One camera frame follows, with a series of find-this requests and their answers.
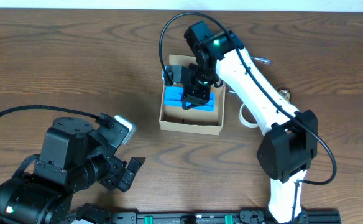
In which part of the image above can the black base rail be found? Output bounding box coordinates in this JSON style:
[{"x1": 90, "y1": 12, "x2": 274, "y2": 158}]
[{"x1": 69, "y1": 207, "x2": 342, "y2": 224}]

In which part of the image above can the right black cable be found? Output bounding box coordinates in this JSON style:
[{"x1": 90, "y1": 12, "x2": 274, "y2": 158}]
[{"x1": 159, "y1": 11, "x2": 338, "y2": 224}]

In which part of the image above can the blue plastic case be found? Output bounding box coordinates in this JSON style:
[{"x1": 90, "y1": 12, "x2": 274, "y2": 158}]
[{"x1": 163, "y1": 86, "x2": 215, "y2": 112}]

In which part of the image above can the black cable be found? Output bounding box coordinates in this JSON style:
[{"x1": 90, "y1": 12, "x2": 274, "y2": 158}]
[
  {"x1": 159, "y1": 11, "x2": 338, "y2": 224},
  {"x1": 0, "y1": 105, "x2": 108, "y2": 224}
]

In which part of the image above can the yellow correction tape dispenser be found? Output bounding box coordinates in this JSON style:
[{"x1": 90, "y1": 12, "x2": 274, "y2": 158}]
[{"x1": 277, "y1": 88, "x2": 292, "y2": 102}]

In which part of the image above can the brown cardboard box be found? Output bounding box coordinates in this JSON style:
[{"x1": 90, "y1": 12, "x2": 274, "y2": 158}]
[{"x1": 159, "y1": 54, "x2": 226, "y2": 136}]

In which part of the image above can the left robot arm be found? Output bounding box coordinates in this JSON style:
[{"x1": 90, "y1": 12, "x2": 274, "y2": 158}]
[{"x1": 0, "y1": 114, "x2": 145, "y2": 223}]

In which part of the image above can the left black cable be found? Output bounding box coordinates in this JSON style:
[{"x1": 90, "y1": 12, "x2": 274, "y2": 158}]
[{"x1": 0, "y1": 105, "x2": 108, "y2": 224}]

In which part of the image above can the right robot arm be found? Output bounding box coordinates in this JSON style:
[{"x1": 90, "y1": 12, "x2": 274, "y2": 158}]
[{"x1": 183, "y1": 21, "x2": 318, "y2": 223}]

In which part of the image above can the white masking tape roll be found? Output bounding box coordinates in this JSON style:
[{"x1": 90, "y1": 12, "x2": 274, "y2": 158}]
[{"x1": 238, "y1": 104, "x2": 259, "y2": 128}]

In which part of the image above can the blue ballpoint pen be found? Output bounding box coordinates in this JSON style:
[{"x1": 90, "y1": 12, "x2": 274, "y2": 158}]
[{"x1": 250, "y1": 56, "x2": 272, "y2": 65}]

